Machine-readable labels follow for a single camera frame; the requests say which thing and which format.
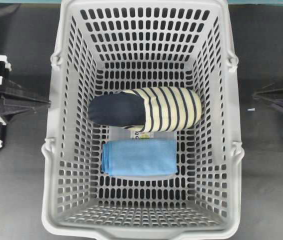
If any blue cloth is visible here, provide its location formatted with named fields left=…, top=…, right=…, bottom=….
left=101, top=138, right=178, bottom=177

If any grey plastic shopping basket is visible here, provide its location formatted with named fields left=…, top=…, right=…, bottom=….
left=41, top=0, right=245, bottom=240

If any navy striped cream slipper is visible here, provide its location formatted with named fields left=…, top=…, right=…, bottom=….
left=88, top=86, right=202, bottom=133

